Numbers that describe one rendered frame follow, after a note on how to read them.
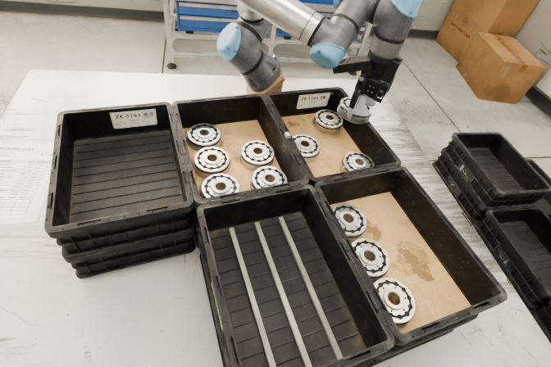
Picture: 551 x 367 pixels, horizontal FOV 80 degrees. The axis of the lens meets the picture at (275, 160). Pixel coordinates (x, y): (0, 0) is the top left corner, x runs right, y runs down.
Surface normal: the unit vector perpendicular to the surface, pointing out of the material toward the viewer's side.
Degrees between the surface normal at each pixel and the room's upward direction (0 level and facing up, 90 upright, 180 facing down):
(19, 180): 0
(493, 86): 90
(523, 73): 88
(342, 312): 0
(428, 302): 0
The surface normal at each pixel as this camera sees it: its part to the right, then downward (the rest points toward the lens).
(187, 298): 0.15, -0.69
